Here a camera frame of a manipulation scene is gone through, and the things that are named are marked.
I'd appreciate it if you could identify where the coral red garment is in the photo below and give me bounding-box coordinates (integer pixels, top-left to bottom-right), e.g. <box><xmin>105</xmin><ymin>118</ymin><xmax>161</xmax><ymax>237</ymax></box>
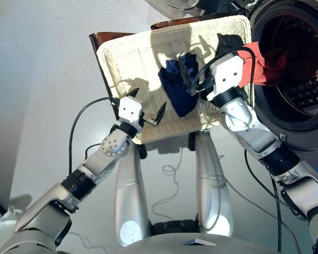
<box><xmin>236</xmin><ymin>41</ymin><xmax>290</xmax><ymax>87</ymax></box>

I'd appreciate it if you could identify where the brown stool with casters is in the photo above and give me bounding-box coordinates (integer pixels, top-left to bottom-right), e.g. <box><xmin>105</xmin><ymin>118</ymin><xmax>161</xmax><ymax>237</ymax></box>
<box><xmin>89</xmin><ymin>15</ymin><xmax>218</xmax><ymax>160</ymax></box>

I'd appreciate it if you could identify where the silver robot leg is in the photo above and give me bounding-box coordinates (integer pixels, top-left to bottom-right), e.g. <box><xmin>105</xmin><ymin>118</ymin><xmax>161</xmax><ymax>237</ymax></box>
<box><xmin>194</xmin><ymin>129</ymin><xmax>234</xmax><ymax>238</ymax></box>
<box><xmin>114</xmin><ymin>142</ymin><xmax>151</xmax><ymax>247</ymax></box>

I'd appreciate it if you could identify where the silver robot torso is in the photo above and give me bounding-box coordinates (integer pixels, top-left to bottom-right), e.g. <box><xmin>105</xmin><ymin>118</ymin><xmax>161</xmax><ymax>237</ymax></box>
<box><xmin>116</xmin><ymin>232</ymin><xmax>303</xmax><ymax>254</ymax></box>

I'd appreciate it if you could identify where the thin pale floor cord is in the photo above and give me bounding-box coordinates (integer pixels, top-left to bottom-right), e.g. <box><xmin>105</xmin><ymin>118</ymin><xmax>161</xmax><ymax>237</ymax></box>
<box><xmin>151</xmin><ymin>146</ymin><xmax>184</xmax><ymax>223</ymax></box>

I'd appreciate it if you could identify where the black garment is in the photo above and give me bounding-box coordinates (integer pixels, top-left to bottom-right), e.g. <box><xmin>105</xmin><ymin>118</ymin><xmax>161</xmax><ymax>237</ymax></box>
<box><xmin>216</xmin><ymin>32</ymin><xmax>246</xmax><ymax>58</ymax></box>

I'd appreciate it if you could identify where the pale woven laundry basket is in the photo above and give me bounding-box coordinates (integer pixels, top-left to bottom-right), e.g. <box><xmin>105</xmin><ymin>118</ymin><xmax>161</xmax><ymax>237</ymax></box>
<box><xmin>95</xmin><ymin>14</ymin><xmax>255</xmax><ymax>146</ymax></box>

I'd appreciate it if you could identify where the round glass washer door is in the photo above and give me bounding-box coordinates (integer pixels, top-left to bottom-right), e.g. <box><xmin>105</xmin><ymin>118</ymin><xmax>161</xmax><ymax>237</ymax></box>
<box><xmin>144</xmin><ymin>0</ymin><xmax>202</xmax><ymax>12</ymax></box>

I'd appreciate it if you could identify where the grey washing machine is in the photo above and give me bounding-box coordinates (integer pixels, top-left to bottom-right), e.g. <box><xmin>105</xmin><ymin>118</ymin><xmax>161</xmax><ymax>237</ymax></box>
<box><xmin>196</xmin><ymin>0</ymin><xmax>318</xmax><ymax>186</ymax></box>

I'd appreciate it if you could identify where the black robot pelvis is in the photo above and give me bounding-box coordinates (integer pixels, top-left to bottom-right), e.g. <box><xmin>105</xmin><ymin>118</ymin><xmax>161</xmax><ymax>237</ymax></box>
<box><xmin>147</xmin><ymin>219</ymin><xmax>202</xmax><ymax>235</ymax></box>

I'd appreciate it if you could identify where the navy blue garment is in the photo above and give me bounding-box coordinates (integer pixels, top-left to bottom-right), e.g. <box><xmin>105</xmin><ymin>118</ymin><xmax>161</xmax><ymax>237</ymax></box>
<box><xmin>157</xmin><ymin>52</ymin><xmax>200</xmax><ymax>118</ymax></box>

